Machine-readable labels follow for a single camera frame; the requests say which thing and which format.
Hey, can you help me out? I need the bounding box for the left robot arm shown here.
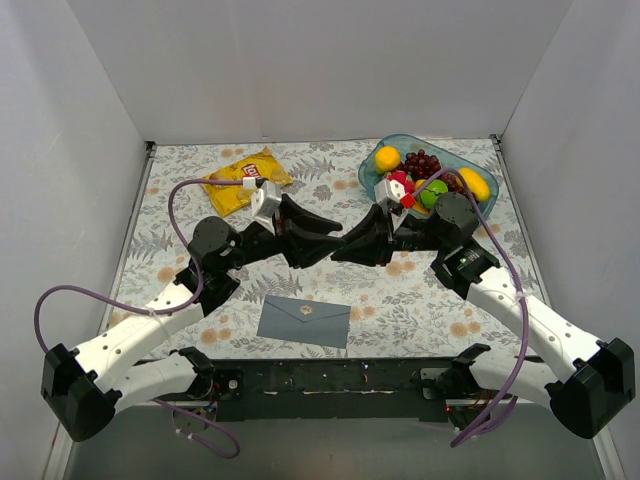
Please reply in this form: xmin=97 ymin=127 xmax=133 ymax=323
xmin=41 ymin=194 xmax=344 ymax=442

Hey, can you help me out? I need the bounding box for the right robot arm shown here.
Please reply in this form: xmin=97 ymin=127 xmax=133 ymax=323
xmin=331 ymin=193 xmax=636 ymax=439

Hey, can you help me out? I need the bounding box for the floral tablecloth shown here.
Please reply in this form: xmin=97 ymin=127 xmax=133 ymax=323
xmin=116 ymin=140 xmax=519 ymax=359

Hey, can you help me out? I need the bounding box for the green ball fruit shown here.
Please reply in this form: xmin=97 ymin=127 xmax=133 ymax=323
xmin=418 ymin=179 xmax=449 ymax=209

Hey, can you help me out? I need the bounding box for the yellow Lays chips bag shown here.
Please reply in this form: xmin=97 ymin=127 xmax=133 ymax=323
xmin=202 ymin=147 xmax=293 ymax=216

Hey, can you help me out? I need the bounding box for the purple grape bunch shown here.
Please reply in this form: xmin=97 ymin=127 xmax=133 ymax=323
xmin=393 ymin=149 xmax=465 ymax=194

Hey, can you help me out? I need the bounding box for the yellow lemon left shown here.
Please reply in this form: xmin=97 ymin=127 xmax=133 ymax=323
xmin=374 ymin=145 xmax=402 ymax=174

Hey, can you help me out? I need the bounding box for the teal plastic fruit basket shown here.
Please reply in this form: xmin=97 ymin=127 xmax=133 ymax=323
xmin=358 ymin=134 xmax=500 ymax=218

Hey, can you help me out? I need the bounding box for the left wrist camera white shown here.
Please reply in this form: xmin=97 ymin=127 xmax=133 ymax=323
xmin=251 ymin=181 xmax=282 ymax=227

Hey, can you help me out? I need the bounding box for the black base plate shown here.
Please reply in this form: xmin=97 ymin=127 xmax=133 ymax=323
xmin=154 ymin=358 xmax=514 ymax=424

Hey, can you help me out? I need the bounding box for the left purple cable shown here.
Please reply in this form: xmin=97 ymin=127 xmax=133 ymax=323
xmin=33 ymin=177 xmax=256 ymax=460

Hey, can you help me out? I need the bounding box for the purple cable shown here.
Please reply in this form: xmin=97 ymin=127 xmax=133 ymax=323
xmin=412 ymin=167 xmax=531 ymax=449
xmin=33 ymin=177 xmax=256 ymax=460

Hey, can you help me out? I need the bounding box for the aluminium frame rail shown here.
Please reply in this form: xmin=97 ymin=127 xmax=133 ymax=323
xmin=62 ymin=363 xmax=601 ymax=407

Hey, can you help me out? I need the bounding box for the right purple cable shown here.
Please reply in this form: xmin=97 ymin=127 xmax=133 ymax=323
xmin=412 ymin=167 xmax=531 ymax=449

